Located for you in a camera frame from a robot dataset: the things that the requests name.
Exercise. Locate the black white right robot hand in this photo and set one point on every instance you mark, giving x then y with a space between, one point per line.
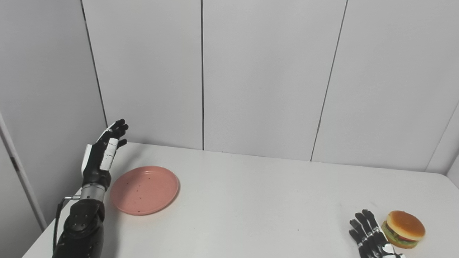
369 240

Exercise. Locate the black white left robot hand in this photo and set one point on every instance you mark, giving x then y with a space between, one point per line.
95 163

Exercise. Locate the toy hamburger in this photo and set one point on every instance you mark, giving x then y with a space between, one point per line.
405 225

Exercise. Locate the pink round plate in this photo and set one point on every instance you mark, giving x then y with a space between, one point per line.
143 190

